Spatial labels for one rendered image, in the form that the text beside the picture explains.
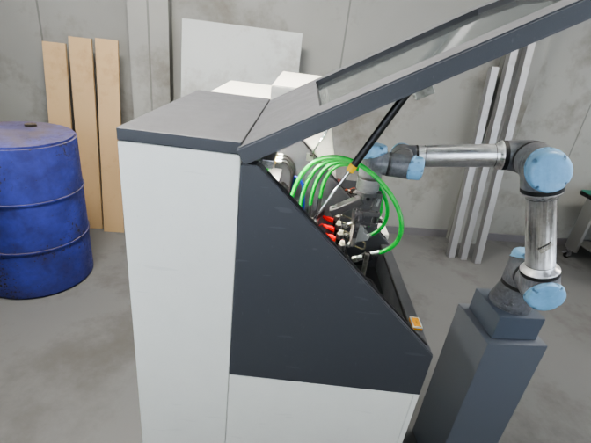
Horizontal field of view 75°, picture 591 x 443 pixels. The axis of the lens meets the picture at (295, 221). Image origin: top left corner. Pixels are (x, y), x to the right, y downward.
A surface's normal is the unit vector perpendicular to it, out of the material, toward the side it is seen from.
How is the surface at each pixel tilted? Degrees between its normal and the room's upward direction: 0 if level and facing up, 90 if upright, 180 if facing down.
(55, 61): 82
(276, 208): 90
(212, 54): 81
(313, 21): 90
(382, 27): 90
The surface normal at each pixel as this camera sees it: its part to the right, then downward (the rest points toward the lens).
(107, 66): 0.09, 0.30
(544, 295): -0.15, 0.52
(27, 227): 0.48, 0.43
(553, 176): -0.20, 0.28
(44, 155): 0.82, 0.33
